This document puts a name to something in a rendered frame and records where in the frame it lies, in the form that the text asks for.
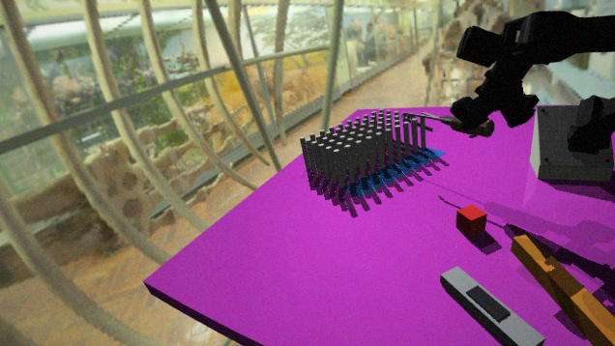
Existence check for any orange rectangular bar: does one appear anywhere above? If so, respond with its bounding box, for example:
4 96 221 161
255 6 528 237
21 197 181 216
511 234 615 346

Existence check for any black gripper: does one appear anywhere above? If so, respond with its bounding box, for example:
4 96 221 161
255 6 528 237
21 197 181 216
450 68 523 131

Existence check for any red cube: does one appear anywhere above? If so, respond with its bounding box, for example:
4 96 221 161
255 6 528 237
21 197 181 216
455 205 487 237

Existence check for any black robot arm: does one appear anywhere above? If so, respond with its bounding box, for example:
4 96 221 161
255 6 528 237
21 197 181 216
456 11 615 155

